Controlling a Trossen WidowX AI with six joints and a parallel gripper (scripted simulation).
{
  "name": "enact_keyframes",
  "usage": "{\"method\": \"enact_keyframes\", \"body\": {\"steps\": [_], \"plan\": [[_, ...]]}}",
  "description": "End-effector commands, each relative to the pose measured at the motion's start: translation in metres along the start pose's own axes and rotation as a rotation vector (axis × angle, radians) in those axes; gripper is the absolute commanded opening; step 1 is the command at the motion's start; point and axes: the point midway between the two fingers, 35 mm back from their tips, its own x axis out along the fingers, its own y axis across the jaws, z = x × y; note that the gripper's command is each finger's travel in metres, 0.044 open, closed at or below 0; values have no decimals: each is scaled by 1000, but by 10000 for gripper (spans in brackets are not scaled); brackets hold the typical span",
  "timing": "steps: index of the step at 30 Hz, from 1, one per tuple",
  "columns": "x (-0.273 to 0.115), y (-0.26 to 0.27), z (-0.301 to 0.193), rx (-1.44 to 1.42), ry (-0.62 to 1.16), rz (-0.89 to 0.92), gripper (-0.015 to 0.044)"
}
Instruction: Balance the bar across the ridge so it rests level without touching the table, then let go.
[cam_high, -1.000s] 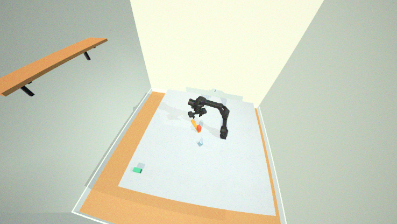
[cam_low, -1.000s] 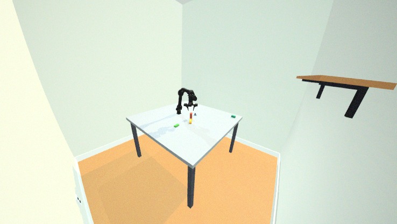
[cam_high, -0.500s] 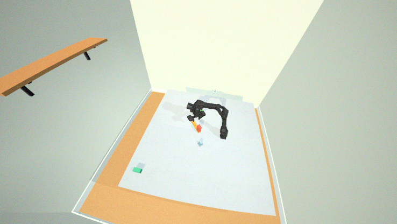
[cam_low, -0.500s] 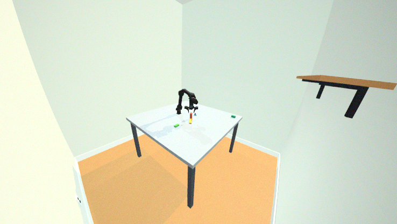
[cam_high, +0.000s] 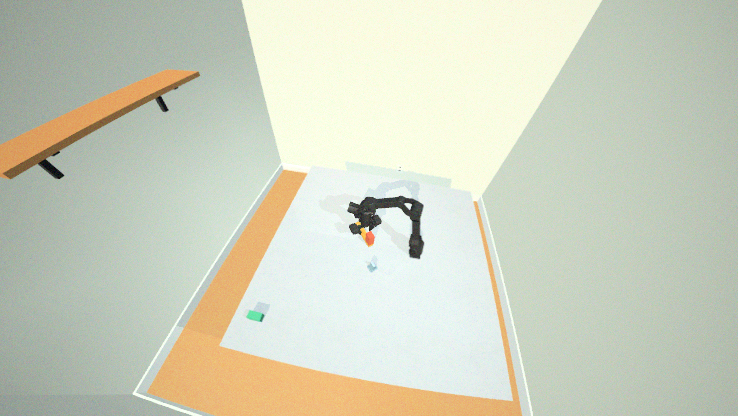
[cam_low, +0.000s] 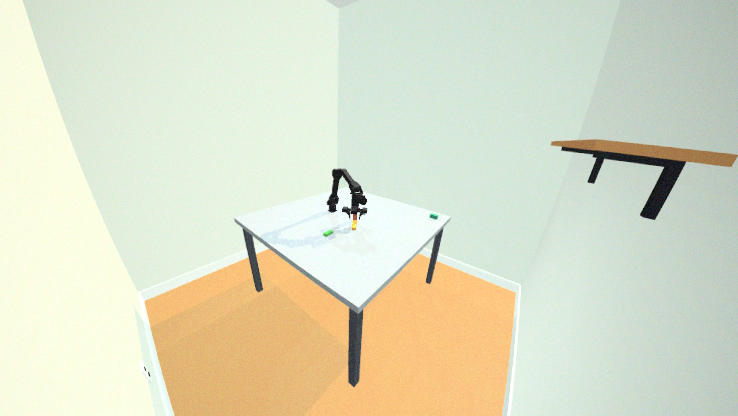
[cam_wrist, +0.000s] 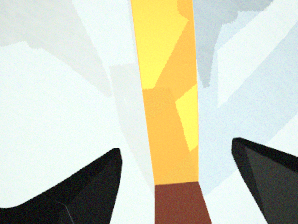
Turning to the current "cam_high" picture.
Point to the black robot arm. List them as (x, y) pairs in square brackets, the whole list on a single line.
[(368, 207)]

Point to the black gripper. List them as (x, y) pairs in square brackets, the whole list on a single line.
[(372, 223)]

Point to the small green block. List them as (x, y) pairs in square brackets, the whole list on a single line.
[(255, 316)]

